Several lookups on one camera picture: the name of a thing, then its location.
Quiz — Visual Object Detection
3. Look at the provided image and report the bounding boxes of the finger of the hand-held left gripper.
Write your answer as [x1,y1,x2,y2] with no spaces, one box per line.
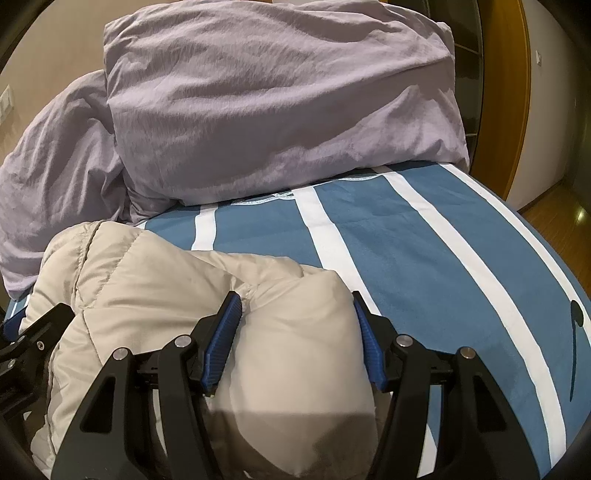
[0,302,77,366]

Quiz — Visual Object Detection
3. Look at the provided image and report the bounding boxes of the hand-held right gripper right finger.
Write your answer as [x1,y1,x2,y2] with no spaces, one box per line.
[352,291,539,480]

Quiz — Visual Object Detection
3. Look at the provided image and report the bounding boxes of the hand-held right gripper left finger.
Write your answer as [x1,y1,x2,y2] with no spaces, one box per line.
[51,291,243,480]

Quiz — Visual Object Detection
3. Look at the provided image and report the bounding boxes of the beige puffer jacket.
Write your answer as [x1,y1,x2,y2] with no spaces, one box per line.
[30,220,393,478]

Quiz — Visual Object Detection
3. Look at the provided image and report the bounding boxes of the blue white striped blanket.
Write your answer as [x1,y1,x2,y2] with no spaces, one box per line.
[7,161,585,480]

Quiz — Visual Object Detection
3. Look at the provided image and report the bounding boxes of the lavender pillow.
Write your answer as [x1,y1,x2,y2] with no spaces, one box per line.
[0,69,139,301]
[102,0,471,208]

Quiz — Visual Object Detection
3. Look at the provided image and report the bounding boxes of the lavender pillow on top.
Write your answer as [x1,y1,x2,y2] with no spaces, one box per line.
[102,0,471,208]

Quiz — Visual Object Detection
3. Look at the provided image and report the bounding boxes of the beige wall switch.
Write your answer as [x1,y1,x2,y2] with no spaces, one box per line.
[0,85,16,124]

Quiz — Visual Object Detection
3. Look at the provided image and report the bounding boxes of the wooden door frame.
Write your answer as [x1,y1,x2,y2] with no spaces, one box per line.
[479,0,533,200]

